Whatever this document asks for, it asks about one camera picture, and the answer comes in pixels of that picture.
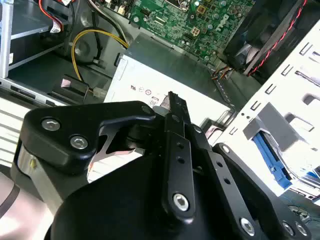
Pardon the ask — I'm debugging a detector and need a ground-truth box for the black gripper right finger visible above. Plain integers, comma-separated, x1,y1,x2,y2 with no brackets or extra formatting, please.
178,94,314,240

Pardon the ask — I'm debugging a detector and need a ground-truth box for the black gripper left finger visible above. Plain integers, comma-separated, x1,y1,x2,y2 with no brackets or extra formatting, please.
21,91,198,222

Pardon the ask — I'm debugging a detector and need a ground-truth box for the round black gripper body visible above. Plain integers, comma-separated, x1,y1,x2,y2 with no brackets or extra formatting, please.
49,153,233,240

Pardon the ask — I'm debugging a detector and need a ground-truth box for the hard disk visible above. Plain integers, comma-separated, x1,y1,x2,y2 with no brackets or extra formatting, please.
251,129,320,191

